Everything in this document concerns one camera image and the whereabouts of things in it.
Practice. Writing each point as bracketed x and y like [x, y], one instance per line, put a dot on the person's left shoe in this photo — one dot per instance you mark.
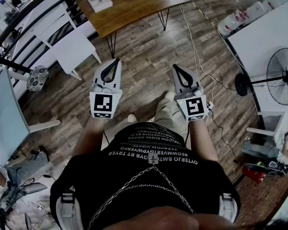
[132, 118]

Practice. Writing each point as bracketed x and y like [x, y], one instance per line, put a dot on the person's shoe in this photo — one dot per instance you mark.
[169, 95]
[132, 118]

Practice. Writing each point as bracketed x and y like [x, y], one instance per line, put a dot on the wooden table with black legs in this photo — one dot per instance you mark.
[134, 13]

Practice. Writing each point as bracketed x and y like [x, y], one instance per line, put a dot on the person's left forearm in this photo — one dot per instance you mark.
[91, 138]

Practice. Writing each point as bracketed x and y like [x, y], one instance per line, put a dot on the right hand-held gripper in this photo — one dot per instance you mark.
[194, 106]

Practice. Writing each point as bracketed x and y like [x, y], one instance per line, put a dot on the person's head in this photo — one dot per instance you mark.
[163, 219]

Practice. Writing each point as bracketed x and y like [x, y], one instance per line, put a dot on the white power strip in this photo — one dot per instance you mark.
[209, 106]

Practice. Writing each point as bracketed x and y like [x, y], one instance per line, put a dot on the red bag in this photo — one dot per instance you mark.
[253, 175]

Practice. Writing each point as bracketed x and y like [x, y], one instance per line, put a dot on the person's beige trousers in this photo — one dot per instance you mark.
[166, 114]

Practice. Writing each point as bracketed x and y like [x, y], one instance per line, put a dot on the white picture book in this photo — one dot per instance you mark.
[99, 1]

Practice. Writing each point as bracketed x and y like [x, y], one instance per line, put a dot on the glass-top white desk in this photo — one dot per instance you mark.
[4, 118]

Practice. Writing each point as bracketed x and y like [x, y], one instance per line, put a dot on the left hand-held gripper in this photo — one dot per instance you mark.
[103, 104]

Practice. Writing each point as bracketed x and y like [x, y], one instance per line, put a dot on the person's black printed shirt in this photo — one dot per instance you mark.
[139, 190]

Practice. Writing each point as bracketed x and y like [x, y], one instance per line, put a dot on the group of clear water jugs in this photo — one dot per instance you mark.
[230, 24]

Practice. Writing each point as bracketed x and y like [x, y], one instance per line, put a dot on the person's right forearm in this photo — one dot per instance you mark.
[202, 138]

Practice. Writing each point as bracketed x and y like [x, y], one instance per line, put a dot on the floral cushion stool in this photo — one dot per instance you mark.
[38, 78]

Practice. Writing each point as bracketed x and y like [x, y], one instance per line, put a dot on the black standing fan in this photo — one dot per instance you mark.
[282, 77]

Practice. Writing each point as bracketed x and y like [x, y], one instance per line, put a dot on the dark railing with wooden handrail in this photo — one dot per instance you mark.
[26, 15]

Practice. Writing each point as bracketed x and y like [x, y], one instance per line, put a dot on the person's right shoe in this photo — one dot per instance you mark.
[169, 95]

